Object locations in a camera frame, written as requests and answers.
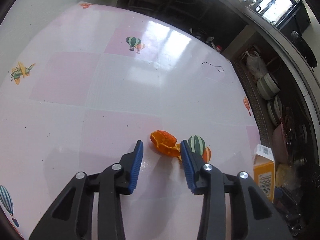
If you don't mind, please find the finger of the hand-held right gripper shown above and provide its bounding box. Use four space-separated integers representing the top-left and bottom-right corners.
274 185 302 220

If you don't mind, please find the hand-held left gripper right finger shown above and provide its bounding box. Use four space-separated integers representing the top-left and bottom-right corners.
180 140 293 240

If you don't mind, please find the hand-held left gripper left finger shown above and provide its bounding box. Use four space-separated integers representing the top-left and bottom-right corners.
29 140 144 240

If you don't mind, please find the yellow carton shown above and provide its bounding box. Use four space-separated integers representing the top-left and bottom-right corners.
253 144 276 202

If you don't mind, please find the orange peel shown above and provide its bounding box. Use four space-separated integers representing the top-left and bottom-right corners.
150 130 182 160

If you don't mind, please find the yellow bag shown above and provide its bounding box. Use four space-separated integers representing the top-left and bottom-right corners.
275 162 298 189

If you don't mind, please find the pink basin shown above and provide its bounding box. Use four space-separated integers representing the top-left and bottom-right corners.
272 122 290 164

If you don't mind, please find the pink printed tablecloth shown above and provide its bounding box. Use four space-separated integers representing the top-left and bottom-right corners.
0 1 263 240

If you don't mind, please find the stack of white plates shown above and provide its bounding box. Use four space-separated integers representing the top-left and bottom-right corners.
267 95 284 127

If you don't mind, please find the stack of white bowls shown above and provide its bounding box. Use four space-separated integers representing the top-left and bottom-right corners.
257 72 280 100

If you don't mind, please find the white plastic bag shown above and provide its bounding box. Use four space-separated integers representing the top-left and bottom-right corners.
246 51 267 79

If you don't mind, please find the black wok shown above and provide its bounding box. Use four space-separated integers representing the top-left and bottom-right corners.
291 30 318 68

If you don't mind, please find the black window frame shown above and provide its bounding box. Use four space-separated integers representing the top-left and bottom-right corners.
255 0 312 34

